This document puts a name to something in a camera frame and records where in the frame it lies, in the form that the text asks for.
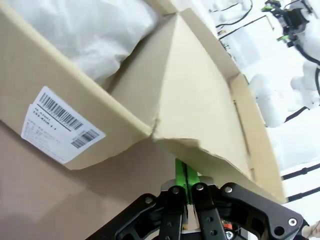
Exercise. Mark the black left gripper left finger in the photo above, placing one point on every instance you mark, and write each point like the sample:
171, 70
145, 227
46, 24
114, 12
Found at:
170, 217

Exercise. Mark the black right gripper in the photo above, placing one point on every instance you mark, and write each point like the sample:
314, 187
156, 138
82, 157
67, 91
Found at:
296, 20

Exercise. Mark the cardboard shoe box with lid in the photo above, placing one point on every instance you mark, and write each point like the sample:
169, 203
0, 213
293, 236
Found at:
195, 100

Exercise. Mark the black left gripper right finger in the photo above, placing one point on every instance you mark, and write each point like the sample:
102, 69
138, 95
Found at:
250, 215

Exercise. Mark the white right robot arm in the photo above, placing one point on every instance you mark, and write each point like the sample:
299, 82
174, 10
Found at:
267, 100

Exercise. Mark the white tissue paper sheet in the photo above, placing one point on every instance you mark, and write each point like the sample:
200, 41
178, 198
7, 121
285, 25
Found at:
95, 32

